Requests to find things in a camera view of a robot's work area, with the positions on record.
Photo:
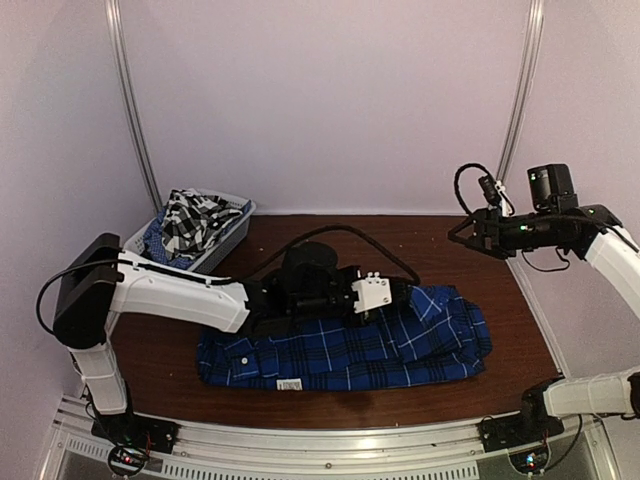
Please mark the right circuit board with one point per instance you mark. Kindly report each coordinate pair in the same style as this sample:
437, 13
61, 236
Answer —
530, 462

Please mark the circuit board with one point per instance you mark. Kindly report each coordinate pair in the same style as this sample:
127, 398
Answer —
530, 462
126, 461

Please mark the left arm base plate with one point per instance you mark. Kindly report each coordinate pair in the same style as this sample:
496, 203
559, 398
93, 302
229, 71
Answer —
141, 432

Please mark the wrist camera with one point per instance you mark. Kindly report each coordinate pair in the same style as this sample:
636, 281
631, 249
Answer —
495, 195
373, 291

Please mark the left aluminium frame post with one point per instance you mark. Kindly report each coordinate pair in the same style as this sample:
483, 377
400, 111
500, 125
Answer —
131, 109

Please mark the front aluminium rail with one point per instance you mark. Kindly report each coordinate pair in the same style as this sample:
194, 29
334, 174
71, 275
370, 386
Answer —
452, 450

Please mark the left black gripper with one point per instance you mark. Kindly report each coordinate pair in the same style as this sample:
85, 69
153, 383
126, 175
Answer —
370, 317

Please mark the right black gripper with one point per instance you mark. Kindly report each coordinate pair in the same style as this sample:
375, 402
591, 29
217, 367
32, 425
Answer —
479, 242

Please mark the aluminium frame post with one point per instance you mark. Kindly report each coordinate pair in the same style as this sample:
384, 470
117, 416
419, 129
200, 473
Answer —
131, 109
529, 59

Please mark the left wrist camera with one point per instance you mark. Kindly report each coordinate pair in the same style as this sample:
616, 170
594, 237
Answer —
373, 291

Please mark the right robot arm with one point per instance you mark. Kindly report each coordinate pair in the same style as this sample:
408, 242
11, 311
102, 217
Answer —
594, 235

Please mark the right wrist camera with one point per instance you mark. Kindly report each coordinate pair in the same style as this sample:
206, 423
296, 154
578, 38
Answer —
495, 195

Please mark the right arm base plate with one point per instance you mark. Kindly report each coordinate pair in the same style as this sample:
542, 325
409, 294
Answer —
498, 433

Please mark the right aluminium frame post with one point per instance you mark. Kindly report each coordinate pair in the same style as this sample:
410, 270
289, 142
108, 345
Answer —
529, 59

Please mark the blue plaid long sleeve shirt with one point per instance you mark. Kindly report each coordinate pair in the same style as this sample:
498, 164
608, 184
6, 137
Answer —
436, 337

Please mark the left circuit board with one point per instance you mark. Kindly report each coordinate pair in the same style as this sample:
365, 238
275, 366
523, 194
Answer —
126, 461

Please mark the grey plastic laundry basket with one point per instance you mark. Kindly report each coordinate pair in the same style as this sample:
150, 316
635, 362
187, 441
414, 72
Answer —
229, 240

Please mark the black white checked shirt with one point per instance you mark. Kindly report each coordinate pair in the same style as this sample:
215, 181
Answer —
194, 222

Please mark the blue patterned shirt in basket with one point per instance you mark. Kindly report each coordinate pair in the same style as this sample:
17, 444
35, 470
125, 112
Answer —
154, 250

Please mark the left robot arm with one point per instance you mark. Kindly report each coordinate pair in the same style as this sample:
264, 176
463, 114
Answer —
106, 281

